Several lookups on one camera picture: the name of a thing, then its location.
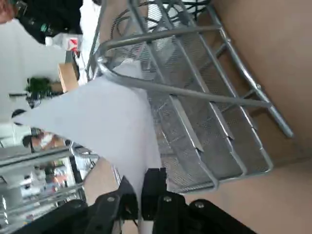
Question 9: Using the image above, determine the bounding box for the green potted plant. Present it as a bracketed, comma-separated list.
[25, 77, 53, 98]

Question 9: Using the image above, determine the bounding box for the silver mesh file organizer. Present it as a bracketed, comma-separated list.
[85, 0, 294, 195]

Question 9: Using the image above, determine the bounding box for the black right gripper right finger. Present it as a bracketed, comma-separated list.
[140, 167, 256, 234]

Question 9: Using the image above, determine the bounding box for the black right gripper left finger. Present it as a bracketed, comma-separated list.
[26, 175, 140, 234]

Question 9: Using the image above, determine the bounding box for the bottle with white cap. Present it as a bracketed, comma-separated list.
[31, 19, 54, 46]

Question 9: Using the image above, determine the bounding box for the grey metal rack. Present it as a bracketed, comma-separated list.
[0, 146, 98, 220]

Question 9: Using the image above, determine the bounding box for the brown cardboard box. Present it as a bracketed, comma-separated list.
[58, 62, 80, 93]

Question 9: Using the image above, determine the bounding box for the white A4 paper sheet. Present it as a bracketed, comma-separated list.
[13, 59, 163, 234]

